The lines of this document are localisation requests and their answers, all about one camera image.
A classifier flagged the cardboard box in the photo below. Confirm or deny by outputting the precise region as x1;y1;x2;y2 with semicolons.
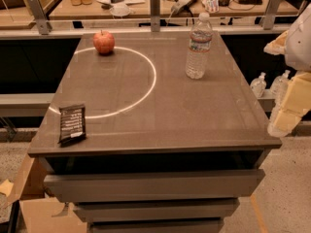
7;154;86;233

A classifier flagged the metal rail with brackets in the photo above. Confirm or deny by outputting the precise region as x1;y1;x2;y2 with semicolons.
0;0;311;39

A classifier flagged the white bowl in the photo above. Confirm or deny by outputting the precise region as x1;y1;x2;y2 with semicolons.
110;4;131;17

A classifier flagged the small clear bottle left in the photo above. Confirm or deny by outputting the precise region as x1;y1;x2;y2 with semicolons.
250;72;266;98

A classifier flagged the small clear bottle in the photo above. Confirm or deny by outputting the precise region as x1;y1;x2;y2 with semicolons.
250;72;266;98
270;70;291;95

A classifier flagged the small clear bottle right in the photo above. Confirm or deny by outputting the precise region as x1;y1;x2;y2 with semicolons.
270;70;291;95

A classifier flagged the grey drawer cabinet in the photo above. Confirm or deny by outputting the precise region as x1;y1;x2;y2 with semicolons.
29;32;280;233

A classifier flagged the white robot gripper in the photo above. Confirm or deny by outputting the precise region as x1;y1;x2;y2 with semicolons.
263;4;311;138

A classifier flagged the red apple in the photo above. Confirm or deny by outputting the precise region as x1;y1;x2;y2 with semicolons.
93;31;115;54

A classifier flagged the clear plastic water bottle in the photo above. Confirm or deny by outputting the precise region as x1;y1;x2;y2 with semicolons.
185;13;213;80

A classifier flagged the patterned small box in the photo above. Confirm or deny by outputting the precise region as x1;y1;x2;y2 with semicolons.
201;0;219;13

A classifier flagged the wooden background desk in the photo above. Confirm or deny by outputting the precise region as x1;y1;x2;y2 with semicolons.
48;0;299;21

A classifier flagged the white power strip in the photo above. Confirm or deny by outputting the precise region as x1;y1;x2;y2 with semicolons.
171;0;196;15

